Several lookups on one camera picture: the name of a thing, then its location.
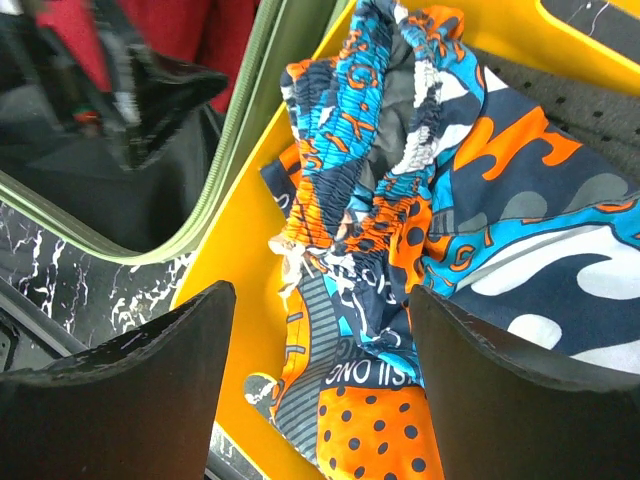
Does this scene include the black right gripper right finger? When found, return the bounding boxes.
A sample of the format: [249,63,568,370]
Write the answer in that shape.
[409,286,639,479]

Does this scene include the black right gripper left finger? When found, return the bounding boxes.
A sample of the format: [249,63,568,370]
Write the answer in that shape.
[1,281,236,479]

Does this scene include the green hard-shell suitcase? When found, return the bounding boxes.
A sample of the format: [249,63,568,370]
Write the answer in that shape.
[1,1,345,265]

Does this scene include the colourful patterned shorts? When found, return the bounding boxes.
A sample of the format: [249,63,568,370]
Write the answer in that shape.
[249,1,639,479]

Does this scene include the grey dotted garment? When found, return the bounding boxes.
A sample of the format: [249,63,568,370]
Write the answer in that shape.
[474,49,640,180]

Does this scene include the black marble pattern mat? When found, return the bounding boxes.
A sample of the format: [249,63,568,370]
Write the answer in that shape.
[0,199,251,480]

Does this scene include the red garment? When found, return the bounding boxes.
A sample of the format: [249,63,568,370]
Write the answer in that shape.
[37,0,259,112]

